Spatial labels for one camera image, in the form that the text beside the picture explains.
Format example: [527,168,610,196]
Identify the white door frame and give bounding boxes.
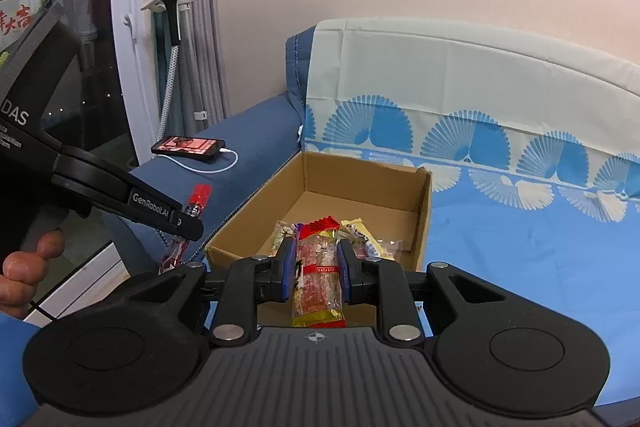
[111,0,160,164]

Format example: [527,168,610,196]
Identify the brown cardboard box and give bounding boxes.
[207,152,432,329]

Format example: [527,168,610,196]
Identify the person left hand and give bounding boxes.
[0,229,65,320]

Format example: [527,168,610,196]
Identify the clear bag mixed nuts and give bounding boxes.
[269,221,297,257]

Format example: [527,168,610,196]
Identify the white charging cable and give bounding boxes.
[167,146,241,176]

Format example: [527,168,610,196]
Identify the black smartphone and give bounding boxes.
[151,135,226,162]

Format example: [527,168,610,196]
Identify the clear bag pink candies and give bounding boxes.
[371,239,404,261]

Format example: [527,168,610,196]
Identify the red Nescafe coffee stick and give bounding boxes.
[158,184,213,274]

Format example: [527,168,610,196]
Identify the yellow candy bar wrapper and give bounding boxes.
[341,218,386,259]

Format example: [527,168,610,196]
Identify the red yellow cereal bar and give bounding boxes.
[292,216,346,329]

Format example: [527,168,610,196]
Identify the blue white patterned sheet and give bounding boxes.
[285,17,639,404]

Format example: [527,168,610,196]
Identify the grey curtain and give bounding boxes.
[166,0,231,135]

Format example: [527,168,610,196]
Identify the blue fabric sofa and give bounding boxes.
[132,27,314,261]

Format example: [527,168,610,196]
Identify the purple candy bar wrapper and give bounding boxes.
[294,222,305,239]

